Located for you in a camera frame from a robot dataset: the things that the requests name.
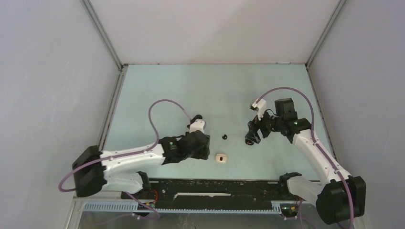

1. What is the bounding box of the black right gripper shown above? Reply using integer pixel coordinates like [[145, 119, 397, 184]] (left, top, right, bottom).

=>
[[245, 106, 283, 144]]

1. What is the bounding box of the beige earbud charging case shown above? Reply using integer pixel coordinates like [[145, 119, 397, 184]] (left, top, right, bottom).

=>
[[215, 153, 228, 164]]

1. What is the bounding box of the black charging case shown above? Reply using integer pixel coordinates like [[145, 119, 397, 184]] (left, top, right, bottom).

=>
[[245, 139, 255, 146]]

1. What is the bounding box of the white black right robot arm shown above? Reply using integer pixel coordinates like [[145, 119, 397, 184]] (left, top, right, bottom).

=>
[[245, 98, 366, 225]]

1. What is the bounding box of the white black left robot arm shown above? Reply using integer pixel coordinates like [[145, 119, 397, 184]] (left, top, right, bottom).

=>
[[72, 131, 210, 199]]

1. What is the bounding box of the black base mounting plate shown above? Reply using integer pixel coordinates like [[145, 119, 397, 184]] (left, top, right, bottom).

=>
[[133, 178, 299, 211]]

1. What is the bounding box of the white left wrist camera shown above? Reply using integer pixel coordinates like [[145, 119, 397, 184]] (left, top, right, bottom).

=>
[[189, 119, 205, 134]]

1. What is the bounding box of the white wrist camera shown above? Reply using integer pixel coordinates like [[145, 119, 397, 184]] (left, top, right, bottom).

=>
[[189, 119, 205, 134], [250, 98, 267, 120]]

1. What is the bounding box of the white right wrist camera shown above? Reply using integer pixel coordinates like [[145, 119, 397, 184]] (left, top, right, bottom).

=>
[[250, 98, 267, 120]]

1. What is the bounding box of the grey slotted cable duct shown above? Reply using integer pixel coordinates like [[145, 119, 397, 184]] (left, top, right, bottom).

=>
[[83, 202, 282, 214]]

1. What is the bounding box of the aluminium frame rail right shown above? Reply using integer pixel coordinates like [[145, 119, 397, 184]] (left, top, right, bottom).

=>
[[305, 0, 349, 160]]

